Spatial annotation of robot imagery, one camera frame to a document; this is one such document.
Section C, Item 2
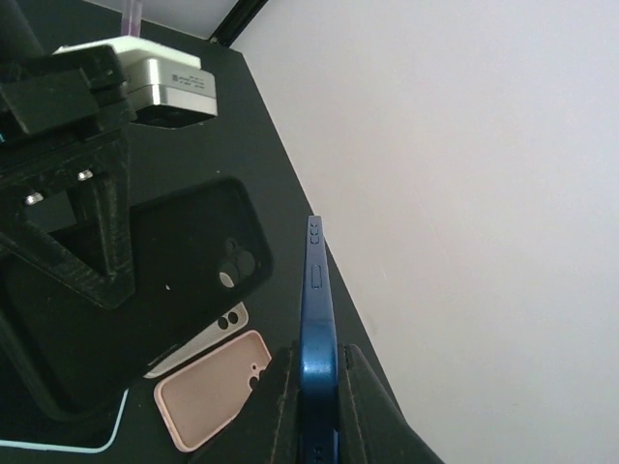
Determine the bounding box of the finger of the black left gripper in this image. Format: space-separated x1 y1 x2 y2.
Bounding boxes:
1 134 135 309

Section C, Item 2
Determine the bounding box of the left black frame post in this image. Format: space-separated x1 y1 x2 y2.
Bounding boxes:
208 0 268 47

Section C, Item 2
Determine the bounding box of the phone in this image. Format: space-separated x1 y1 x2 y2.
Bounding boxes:
1 178 274 421
144 303 250 379
154 330 272 452
1 388 129 454

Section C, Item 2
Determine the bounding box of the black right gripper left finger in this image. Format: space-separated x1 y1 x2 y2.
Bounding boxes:
189 342 300 464

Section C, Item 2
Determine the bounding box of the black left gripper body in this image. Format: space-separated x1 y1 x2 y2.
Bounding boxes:
1 44 134 193

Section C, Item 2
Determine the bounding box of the blue smartphone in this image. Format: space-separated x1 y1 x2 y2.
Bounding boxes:
299 216 339 463

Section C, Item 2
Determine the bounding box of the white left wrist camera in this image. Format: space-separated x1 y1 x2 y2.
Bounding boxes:
55 36 219 130

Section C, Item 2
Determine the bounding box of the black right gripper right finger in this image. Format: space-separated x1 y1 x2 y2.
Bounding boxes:
339 344 441 464

